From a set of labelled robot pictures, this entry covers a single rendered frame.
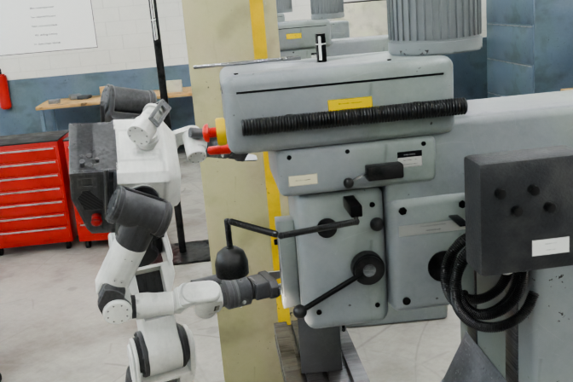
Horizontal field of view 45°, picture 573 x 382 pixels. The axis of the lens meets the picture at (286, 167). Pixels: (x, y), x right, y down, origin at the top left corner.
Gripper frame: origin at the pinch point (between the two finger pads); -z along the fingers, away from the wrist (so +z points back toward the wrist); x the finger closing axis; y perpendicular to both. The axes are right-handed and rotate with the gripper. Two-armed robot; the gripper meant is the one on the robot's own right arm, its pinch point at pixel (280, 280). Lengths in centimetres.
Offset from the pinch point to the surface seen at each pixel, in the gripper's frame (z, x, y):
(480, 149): -22, -66, -48
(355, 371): -12.9, -19.6, 24.2
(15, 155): 63, 449, 29
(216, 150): 25, -31, -49
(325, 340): -5.9, -15.8, 14.1
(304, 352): -0.2, -13.5, 17.4
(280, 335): -2.9, 12.3, 24.1
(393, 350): -118, 138, 120
